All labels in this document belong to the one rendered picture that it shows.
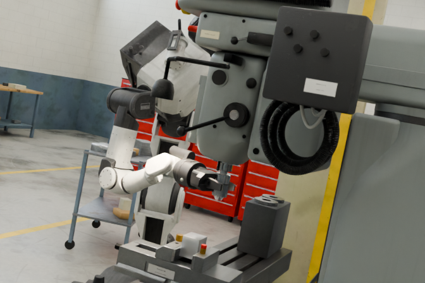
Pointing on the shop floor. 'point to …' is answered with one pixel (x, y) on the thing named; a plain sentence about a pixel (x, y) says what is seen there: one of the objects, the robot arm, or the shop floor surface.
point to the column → (379, 201)
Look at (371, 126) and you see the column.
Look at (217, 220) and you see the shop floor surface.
